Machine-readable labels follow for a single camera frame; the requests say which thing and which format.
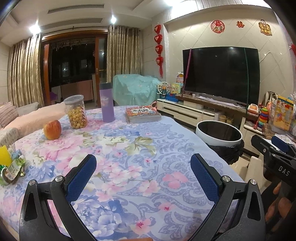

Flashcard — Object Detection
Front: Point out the red apple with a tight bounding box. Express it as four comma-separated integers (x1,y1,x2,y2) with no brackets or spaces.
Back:
44,120,62,140

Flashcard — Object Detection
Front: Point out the beige tote bag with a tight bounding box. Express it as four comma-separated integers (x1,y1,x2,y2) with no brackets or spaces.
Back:
265,91,278,105

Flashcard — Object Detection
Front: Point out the pink draped cloth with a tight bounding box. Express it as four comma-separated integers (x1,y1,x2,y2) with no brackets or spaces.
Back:
52,80,94,102

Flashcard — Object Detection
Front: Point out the clear jar of yellow snacks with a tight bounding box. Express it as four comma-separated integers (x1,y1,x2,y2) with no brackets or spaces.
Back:
63,95,88,129

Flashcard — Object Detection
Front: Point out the black flat television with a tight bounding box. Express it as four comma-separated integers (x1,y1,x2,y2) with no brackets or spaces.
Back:
182,46,260,107

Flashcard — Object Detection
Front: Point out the picture book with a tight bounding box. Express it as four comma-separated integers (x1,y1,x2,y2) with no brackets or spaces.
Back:
126,115,162,124

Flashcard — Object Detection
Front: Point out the pink striped pillow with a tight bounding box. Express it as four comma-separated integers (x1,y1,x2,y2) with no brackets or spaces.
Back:
0,102,19,127

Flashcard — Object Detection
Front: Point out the floral tablecloth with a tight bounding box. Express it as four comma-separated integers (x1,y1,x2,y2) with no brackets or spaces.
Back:
0,105,245,241

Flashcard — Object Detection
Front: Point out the person's right hand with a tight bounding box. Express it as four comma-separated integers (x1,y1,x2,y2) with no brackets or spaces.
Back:
266,183,294,220

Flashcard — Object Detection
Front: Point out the wooden sliding glass door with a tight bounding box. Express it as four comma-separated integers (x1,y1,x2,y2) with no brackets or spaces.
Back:
40,30,109,105

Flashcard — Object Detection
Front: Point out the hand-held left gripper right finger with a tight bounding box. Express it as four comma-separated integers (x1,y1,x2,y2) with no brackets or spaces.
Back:
190,153,266,241

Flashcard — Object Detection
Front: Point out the white television cabinet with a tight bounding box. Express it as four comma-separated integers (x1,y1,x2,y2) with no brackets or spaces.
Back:
157,94,259,139

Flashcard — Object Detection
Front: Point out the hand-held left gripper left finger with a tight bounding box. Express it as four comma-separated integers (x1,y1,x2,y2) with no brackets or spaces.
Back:
19,154,102,241

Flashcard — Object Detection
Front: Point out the ferris wheel toy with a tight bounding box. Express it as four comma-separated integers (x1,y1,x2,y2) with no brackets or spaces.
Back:
157,82,171,100

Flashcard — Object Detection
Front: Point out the purple insulated bottle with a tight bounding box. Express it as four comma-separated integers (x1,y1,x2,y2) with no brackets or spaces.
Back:
99,82,115,123

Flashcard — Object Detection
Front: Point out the pink sofa blanket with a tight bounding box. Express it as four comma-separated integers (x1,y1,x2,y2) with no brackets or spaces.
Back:
3,103,67,137

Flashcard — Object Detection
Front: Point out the gold curtain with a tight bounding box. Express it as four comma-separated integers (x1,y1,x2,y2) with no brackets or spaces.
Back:
8,35,44,108
107,24,141,76

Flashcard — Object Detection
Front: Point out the light blue small packet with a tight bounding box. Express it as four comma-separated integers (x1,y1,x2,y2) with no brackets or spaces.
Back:
9,149,22,160

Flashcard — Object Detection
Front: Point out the patterned sofa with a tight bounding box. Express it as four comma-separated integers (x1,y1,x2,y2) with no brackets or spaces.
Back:
0,101,67,149

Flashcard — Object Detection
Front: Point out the red hanging heart decoration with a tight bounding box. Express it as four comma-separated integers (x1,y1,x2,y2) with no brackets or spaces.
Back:
154,24,164,78

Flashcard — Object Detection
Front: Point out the colourful gift box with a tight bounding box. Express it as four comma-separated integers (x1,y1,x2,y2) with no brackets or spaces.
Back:
269,95,296,135

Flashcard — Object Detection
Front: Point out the armchair with teal cover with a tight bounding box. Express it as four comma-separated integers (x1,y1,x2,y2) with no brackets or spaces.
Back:
112,74,163,106

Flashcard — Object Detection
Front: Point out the rainbow stacking rings toy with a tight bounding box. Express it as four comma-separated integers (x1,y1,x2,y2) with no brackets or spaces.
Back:
258,108,270,127

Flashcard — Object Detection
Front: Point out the pink wand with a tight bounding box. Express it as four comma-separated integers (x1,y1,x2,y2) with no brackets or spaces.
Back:
183,49,192,95

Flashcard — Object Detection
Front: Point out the cream plastic stool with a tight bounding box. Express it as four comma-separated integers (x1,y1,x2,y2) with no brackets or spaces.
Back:
247,156,272,183

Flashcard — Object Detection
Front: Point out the gold figure wall sticker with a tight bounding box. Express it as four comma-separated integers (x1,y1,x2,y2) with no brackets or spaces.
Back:
258,20,273,36

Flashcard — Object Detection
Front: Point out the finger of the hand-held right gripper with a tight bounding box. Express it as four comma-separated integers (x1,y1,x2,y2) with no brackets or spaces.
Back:
271,136,296,160
251,135,279,163

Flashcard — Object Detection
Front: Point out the green and white snack packet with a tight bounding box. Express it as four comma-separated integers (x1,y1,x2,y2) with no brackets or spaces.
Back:
6,160,27,181

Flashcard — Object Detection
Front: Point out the stack of red books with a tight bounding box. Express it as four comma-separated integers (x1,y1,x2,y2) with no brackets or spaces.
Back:
125,105,162,117

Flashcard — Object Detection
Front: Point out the round red wall sticker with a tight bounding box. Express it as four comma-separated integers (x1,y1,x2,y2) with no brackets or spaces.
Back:
210,20,224,33

